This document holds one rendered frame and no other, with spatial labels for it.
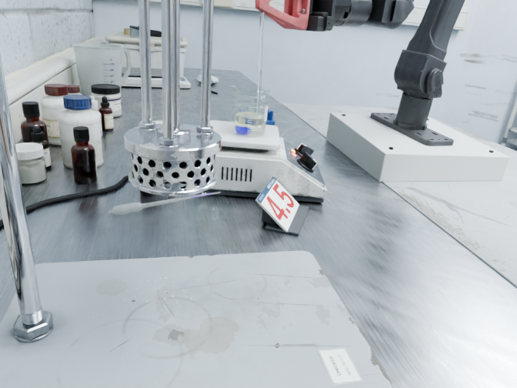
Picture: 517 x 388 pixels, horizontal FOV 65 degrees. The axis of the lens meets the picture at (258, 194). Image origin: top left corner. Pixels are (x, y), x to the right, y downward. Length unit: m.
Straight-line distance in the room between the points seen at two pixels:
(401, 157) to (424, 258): 0.27
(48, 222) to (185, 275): 0.21
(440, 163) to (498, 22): 2.03
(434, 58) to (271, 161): 0.42
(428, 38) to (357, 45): 1.48
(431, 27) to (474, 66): 1.88
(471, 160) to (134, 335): 0.68
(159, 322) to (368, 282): 0.23
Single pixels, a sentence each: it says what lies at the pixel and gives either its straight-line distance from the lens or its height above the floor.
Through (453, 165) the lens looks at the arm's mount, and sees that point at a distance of 0.84.
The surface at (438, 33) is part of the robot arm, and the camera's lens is 0.89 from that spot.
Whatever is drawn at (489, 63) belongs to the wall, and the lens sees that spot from 2.82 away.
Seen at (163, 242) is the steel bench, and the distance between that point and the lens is 0.50.
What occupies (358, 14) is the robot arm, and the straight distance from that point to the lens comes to 0.71.
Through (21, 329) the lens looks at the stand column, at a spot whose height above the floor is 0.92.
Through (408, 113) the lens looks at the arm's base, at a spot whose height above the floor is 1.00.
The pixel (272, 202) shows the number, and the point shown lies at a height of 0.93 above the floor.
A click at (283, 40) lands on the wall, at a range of 2.20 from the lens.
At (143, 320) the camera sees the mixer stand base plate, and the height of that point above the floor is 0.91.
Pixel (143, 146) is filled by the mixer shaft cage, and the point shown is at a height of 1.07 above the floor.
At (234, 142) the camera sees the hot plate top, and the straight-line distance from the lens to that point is 0.59.
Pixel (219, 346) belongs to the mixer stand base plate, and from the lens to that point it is 0.35.
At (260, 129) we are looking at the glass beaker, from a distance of 0.62.
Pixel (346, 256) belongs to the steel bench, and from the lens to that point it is 0.51.
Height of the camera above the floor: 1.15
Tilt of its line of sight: 23 degrees down
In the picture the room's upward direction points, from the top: 5 degrees clockwise
